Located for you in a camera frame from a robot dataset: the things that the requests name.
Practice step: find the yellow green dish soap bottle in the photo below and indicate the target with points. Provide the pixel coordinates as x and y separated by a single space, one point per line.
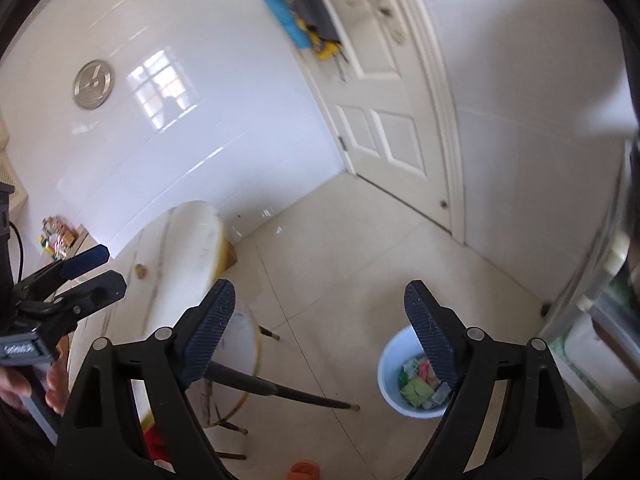
47 240

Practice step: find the blue plastic bucket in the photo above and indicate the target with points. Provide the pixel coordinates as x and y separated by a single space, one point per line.
392 360

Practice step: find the orange packet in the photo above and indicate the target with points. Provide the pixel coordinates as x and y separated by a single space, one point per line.
427 371

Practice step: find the light green packet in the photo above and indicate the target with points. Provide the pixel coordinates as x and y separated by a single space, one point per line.
417 391

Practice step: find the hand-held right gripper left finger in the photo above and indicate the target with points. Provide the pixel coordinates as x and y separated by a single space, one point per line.
210 330

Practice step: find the beige kitchen counter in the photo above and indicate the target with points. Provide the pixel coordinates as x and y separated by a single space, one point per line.
80 242

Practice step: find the round marble table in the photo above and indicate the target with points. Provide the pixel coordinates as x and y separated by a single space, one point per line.
175 260

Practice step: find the blue apron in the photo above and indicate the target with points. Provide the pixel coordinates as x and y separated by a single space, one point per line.
280 5

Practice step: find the white green printed sack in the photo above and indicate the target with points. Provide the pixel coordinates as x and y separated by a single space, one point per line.
595 360

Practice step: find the orange slipper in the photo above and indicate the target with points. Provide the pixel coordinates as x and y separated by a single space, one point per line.
305 471

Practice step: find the clear plastic wrapper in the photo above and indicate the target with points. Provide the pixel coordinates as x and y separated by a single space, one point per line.
441 394

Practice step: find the round metal wall disc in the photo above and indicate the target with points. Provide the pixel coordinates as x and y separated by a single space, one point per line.
94 84

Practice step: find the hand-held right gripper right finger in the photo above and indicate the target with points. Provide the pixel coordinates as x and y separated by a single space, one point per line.
432 335

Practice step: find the white panel door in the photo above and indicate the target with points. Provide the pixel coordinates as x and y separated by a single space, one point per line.
390 125

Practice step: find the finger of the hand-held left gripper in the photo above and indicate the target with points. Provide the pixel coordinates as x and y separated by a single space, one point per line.
85 259
100 287

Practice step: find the person's left hand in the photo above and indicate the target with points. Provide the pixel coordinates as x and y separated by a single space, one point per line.
15 387

